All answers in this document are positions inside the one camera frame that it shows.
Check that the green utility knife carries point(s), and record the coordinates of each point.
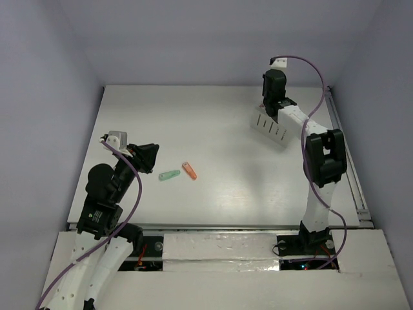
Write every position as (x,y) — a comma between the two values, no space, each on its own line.
(169,175)

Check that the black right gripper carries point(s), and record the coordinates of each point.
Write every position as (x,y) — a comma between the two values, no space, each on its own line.
(265,90)

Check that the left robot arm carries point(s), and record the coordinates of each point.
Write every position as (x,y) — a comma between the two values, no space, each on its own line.
(102,241)

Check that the white slotted organizer box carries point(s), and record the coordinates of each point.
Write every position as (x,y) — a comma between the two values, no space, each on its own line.
(264,124)

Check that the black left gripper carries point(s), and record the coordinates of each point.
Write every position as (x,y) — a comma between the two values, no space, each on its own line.
(139,158)

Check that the aluminium side rail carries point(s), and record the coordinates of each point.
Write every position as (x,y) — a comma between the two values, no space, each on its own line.
(363,213)

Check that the white foam front block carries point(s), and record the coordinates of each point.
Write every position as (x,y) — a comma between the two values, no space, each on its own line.
(219,252)

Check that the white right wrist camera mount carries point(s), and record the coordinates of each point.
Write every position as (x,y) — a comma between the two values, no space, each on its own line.
(278,63)

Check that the orange utility knife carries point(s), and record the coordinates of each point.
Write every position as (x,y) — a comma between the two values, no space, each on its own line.
(189,170)

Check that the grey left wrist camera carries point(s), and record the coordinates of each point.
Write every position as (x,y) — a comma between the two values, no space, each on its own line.
(116,139)

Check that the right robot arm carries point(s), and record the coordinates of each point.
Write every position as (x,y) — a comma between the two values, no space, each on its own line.
(324,163)

